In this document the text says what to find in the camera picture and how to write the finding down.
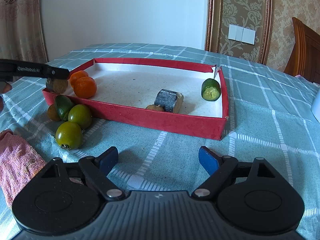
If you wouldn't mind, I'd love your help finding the person's hand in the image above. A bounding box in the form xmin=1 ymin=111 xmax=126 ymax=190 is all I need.
xmin=0 ymin=81 xmax=12 ymax=112

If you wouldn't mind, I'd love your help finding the orange tangerine rear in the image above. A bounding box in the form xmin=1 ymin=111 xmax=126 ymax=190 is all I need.
xmin=69 ymin=70 xmax=88 ymax=88

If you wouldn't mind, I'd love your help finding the brown round longan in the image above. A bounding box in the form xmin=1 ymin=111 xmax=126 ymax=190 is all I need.
xmin=47 ymin=104 xmax=61 ymax=122

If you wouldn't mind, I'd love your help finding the orange tangerine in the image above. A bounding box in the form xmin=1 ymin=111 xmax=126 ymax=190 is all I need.
xmin=69 ymin=70 xmax=88 ymax=88
xmin=73 ymin=76 xmax=97 ymax=99

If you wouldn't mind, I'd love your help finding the white wall switch panel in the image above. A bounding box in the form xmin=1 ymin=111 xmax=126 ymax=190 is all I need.
xmin=228 ymin=24 xmax=256 ymax=45

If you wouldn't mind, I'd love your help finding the green tomato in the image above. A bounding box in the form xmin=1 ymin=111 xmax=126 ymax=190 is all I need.
xmin=68 ymin=104 xmax=92 ymax=130
xmin=55 ymin=121 xmax=82 ymax=151

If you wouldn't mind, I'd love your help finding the green tomato front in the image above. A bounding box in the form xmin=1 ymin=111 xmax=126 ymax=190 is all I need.
xmin=55 ymin=121 xmax=82 ymax=151

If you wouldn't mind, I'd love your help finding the wooden headboard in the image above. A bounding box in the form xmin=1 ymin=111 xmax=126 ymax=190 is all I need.
xmin=284 ymin=17 xmax=320 ymax=84

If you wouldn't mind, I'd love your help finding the gold framed wallpaper panel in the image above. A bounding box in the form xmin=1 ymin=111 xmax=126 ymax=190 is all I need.
xmin=204 ymin=0 xmax=273 ymax=64

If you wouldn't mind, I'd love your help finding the teal plaid bedsheet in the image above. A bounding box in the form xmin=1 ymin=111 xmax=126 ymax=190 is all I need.
xmin=1 ymin=43 xmax=319 ymax=239

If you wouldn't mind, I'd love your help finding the beige floral curtain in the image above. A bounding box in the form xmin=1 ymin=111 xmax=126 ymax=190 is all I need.
xmin=0 ymin=0 xmax=48 ymax=63

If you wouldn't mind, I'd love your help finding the small brown longan right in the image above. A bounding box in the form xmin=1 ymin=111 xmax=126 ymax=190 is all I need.
xmin=145 ymin=105 xmax=164 ymax=112

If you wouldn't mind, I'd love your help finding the orange tangerine front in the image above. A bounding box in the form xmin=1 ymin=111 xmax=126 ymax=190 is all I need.
xmin=73 ymin=76 xmax=97 ymax=99

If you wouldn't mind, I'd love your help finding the white electric kettle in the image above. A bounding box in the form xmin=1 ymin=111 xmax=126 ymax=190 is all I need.
xmin=311 ymin=90 xmax=320 ymax=122

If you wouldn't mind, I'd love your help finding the red shallow cardboard box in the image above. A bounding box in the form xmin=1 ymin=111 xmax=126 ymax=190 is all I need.
xmin=42 ymin=57 xmax=230 ymax=141

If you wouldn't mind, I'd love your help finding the pink towel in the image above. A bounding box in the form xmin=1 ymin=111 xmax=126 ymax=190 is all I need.
xmin=0 ymin=129 xmax=46 ymax=207

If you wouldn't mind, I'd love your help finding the cut green cucumber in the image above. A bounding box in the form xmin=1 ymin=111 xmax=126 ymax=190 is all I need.
xmin=54 ymin=95 xmax=74 ymax=121
xmin=201 ymin=78 xmax=221 ymax=101

